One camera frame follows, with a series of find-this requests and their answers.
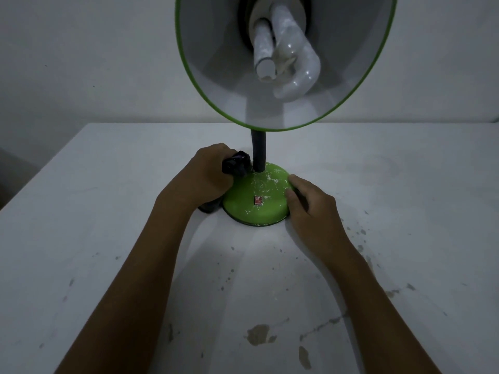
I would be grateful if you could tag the person's left hand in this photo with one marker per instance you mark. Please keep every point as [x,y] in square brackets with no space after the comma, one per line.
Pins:
[199,179]

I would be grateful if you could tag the person's right hand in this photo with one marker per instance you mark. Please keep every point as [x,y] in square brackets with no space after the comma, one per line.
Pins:
[319,225]

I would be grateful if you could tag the dark grey cloth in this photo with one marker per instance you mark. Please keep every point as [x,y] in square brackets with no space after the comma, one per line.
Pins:
[236,165]

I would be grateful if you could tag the green table lamp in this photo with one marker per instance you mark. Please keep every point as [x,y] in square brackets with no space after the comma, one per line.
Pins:
[257,194]

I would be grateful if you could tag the person's right forearm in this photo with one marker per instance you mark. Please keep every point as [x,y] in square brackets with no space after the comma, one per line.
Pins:
[382,319]

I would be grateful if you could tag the person's left forearm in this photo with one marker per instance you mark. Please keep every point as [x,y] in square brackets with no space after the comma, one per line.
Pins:
[124,299]

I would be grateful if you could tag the white fluorescent light bulb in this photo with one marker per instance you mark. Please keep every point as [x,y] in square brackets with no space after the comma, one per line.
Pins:
[296,70]

